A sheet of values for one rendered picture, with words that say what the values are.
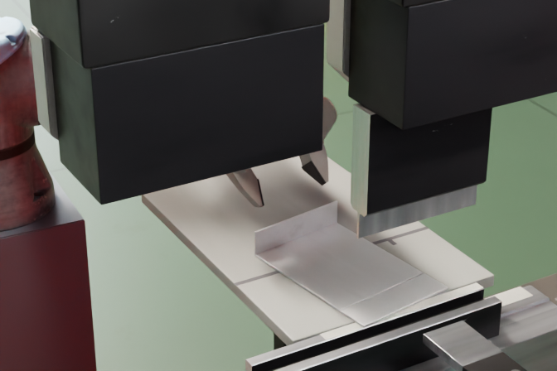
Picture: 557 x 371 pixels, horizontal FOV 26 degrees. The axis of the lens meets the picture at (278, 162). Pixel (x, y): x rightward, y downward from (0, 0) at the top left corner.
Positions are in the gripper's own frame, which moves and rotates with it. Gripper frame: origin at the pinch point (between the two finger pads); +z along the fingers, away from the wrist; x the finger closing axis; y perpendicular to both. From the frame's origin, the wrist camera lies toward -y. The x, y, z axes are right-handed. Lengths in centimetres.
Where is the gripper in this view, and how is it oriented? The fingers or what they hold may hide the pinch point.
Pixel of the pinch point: (283, 183)
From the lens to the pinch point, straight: 96.2
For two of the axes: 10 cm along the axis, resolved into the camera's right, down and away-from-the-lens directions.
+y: 4.6, -3.1, -8.3
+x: 8.0, -2.7, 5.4
